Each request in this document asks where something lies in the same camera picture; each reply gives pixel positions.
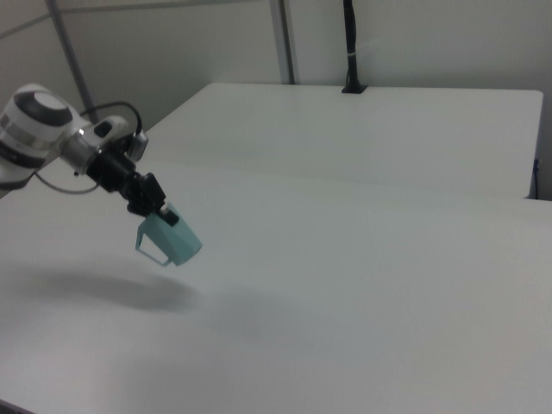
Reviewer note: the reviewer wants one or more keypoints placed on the black camera stand with white band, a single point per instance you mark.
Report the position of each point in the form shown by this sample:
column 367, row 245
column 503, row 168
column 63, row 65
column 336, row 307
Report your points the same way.
column 353, row 39

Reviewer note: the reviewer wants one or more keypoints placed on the silver box on wrist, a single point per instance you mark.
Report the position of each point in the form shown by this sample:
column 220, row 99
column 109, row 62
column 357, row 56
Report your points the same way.
column 139, row 146

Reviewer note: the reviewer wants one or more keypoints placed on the grey metal partition post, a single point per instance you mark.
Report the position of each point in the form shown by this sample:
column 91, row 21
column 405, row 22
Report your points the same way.
column 284, row 39
column 71, row 60

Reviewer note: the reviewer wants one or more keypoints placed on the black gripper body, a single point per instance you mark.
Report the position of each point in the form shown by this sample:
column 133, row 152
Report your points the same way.
column 125, row 181

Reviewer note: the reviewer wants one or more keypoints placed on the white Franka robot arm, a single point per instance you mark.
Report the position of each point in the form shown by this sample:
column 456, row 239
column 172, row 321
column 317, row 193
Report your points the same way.
column 36, row 125

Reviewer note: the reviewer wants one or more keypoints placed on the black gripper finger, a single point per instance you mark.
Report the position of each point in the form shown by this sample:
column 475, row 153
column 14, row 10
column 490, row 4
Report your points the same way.
column 171, row 217

